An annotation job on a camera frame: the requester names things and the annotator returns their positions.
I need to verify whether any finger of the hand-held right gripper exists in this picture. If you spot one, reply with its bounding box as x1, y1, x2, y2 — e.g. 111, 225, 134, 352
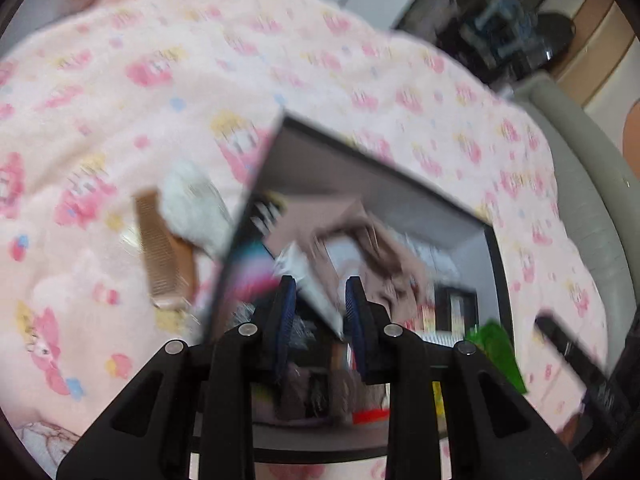
533, 311, 615, 391

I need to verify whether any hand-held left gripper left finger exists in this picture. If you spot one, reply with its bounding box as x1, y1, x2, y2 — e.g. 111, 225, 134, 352
56, 275, 299, 480

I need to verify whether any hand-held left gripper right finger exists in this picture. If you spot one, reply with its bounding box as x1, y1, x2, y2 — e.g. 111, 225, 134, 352
345, 275, 584, 480

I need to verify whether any black storage box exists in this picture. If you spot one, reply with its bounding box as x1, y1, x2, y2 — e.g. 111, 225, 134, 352
197, 112, 518, 466

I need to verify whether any green plastic item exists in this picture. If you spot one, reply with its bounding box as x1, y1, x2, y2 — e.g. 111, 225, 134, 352
467, 321, 528, 395

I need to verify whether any red plastic item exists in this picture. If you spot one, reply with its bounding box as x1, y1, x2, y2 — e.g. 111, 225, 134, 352
351, 406, 392, 427

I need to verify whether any brown wooden comb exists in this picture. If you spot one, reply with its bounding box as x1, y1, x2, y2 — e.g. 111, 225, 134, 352
134, 187, 200, 312

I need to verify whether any white plush toy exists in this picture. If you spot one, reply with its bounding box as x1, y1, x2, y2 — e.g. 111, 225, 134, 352
159, 159, 237, 262

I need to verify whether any pink printed blanket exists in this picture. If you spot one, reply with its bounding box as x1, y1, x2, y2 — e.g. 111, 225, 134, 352
0, 0, 618, 480

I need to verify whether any black oval object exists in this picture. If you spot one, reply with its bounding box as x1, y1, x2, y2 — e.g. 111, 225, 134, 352
537, 10, 576, 63

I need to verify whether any grey padded bed frame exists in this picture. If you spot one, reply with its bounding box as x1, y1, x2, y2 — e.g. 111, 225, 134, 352
512, 74, 640, 368

